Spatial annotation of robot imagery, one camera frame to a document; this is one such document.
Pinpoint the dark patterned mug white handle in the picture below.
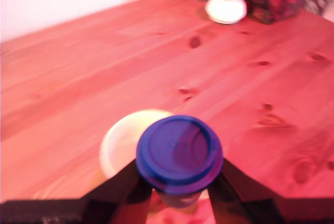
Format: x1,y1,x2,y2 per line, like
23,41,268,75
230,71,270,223
99,109,174,183

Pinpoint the blue coffee capsule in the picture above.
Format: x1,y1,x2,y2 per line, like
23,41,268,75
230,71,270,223
135,114,224,209

